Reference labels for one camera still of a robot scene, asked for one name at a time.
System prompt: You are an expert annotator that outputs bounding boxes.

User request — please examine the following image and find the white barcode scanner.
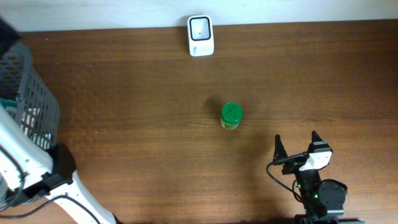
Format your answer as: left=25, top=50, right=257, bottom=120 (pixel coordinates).
left=187, top=15, right=215, bottom=57

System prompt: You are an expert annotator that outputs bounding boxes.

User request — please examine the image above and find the green lid jar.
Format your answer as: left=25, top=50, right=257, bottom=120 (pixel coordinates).
left=220, top=102, right=243, bottom=130

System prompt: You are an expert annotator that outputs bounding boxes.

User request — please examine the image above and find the grey plastic mesh basket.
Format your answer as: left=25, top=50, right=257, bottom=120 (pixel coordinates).
left=1, top=43, right=60, bottom=151

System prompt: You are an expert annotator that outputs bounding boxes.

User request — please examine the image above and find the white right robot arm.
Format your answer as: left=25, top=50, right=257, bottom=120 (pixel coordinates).
left=266, top=131, right=363, bottom=224

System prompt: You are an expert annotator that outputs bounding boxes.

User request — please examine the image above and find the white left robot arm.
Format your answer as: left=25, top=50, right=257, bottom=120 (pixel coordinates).
left=1, top=100, right=119, bottom=223

